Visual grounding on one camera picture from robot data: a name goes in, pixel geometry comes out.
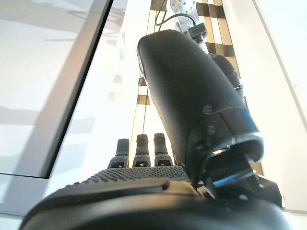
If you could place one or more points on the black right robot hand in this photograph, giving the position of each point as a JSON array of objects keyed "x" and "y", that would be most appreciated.
[{"x": 182, "y": 83}]

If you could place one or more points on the white counter cabinet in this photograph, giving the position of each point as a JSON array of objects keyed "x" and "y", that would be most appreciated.
[{"x": 28, "y": 60}]

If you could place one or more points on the white vertical cabinet panel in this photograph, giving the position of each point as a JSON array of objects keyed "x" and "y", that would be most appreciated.
[{"x": 14, "y": 191}]

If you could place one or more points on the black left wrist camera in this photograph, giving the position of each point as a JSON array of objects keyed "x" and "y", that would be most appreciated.
[{"x": 197, "y": 31}]

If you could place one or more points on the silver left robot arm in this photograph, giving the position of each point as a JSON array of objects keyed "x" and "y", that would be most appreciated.
[{"x": 182, "y": 6}]

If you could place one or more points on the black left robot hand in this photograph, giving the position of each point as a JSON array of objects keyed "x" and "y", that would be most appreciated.
[{"x": 227, "y": 69}]

